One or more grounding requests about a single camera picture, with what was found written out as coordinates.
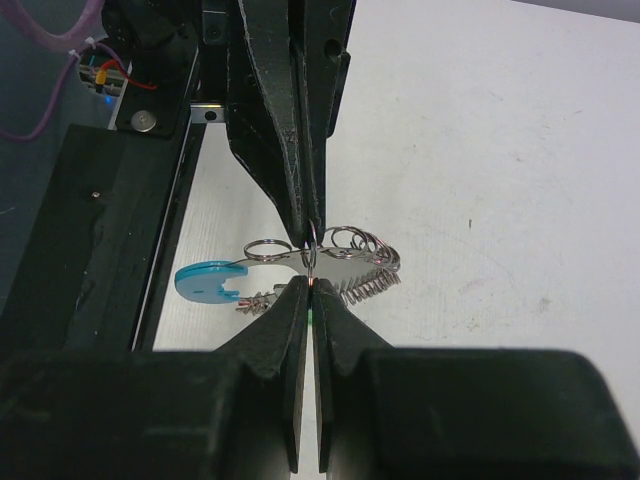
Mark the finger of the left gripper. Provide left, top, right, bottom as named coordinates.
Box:
left=226, top=1, right=356, bottom=247

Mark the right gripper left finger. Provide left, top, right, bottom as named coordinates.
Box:
left=1, top=276, right=309, bottom=479

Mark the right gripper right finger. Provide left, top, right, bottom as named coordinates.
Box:
left=311, top=280, right=630, bottom=479

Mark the aluminium frame rail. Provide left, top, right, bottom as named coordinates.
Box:
left=190, top=102, right=225, bottom=124

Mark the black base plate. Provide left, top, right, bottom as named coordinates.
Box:
left=1, top=1, right=228, bottom=356

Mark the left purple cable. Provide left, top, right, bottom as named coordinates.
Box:
left=0, top=0, right=126, bottom=143

